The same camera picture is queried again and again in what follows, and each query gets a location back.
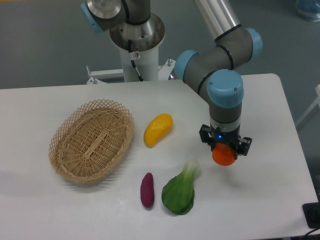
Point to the woven wicker basket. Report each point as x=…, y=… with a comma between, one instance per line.
x=91, y=141

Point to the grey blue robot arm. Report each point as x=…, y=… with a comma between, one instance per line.
x=212, y=74

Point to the yellow mango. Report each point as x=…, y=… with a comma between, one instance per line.
x=157, y=129

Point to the orange fruit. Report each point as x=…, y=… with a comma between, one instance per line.
x=223, y=155

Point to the black device at table edge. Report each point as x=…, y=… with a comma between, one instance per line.
x=312, y=214

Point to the purple sweet potato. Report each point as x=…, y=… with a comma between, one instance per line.
x=147, y=194

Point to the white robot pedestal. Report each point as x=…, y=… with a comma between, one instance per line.
x=138, y=47

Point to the green bok choy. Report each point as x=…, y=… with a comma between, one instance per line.
x=179, y=193

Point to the blue object top right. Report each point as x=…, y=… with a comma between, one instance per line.
x=309, y=9

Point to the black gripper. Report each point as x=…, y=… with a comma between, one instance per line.
x=227, y=134

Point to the white frame right edge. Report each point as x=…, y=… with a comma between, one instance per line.
x=310, y=111

